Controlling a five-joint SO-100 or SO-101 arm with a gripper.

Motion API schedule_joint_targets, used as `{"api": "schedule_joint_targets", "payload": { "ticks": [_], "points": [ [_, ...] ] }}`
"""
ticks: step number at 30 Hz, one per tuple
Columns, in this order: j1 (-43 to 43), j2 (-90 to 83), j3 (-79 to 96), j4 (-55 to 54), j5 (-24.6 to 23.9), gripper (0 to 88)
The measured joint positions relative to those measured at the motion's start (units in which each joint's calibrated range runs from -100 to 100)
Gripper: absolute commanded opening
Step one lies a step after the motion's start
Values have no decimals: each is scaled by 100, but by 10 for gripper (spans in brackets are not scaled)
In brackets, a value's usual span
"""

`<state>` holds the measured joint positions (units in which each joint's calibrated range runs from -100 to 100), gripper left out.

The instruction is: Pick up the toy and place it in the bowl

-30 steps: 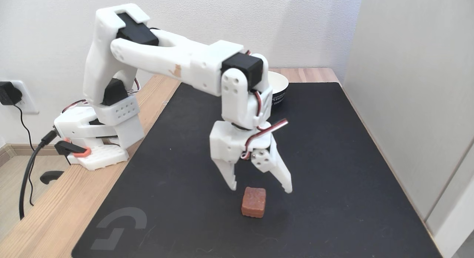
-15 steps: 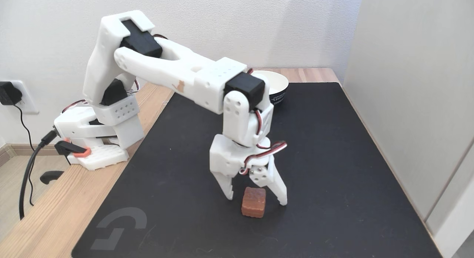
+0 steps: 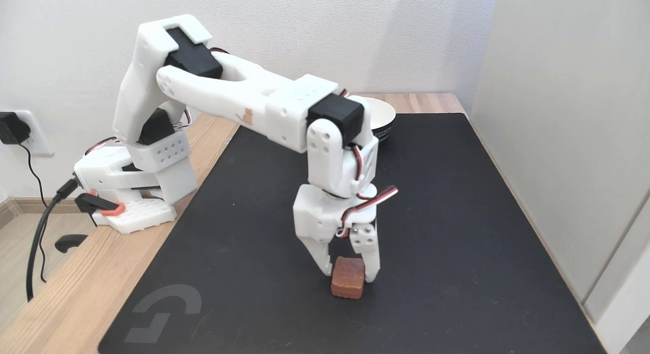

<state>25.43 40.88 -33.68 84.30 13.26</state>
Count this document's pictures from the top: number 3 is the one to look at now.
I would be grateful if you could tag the brown cube toy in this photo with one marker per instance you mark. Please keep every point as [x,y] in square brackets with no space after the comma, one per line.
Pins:
[348,280]

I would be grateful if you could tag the dark blue paper bowl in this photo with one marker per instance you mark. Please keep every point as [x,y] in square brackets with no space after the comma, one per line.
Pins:
[383,118]

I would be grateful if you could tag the black desk mat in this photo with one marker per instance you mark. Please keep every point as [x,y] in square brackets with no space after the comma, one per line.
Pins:
[457,242]

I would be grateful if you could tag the black orange table clamp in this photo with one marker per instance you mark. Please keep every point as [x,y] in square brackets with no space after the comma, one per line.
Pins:
[96,204]

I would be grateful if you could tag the wooden baseboard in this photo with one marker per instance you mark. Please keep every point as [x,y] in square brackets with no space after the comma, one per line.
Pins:
[30,204]

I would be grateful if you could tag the black power adapter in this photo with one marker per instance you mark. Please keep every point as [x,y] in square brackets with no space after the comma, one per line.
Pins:
[11,128]

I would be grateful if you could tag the white wall outlet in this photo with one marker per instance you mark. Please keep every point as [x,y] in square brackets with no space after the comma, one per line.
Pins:
[40,140]

